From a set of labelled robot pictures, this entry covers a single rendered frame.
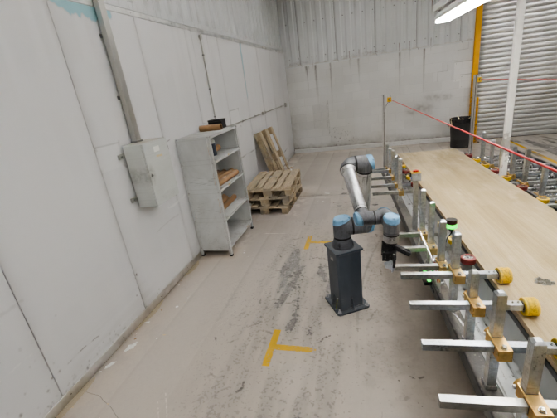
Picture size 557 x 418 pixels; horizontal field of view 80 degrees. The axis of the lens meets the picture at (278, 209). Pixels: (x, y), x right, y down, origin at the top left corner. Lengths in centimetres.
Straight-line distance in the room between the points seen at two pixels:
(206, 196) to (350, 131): 653
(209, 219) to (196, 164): 71
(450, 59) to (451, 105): 113
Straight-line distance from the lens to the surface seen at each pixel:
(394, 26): 996
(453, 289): 205
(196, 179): 413
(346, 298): 312
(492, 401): 139
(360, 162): 250
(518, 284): 208
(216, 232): 429
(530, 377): 139
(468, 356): 189
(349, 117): 992
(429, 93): 1000
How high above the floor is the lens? 198
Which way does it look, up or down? 20 degrees down
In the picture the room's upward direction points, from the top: 8 degrees counter-clockwise
